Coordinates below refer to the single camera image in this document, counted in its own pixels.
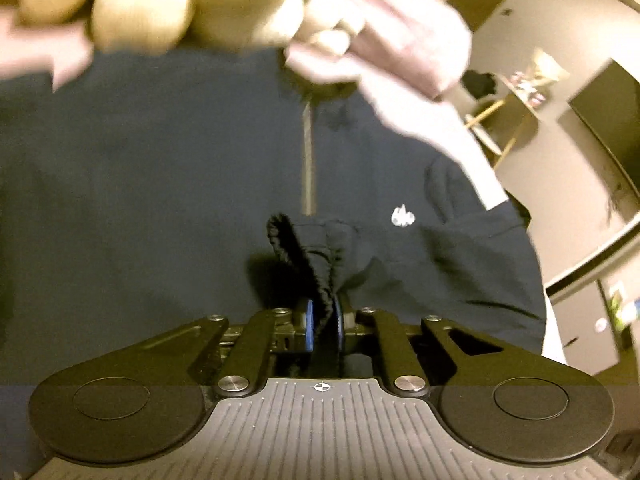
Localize yellow side table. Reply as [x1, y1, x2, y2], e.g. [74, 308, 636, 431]
[463, 74, 539, 169]

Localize white flower bouquet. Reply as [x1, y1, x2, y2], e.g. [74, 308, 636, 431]
[509, 48, 570, 108]

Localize pink pillow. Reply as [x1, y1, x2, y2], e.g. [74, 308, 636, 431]
[284, 0, 474, 101]

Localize navy blue zip jacket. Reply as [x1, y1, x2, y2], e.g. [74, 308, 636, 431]
[0, 46, 548, 480]

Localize dark wall television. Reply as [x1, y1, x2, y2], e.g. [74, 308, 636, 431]
[568, 60, 640, 192]

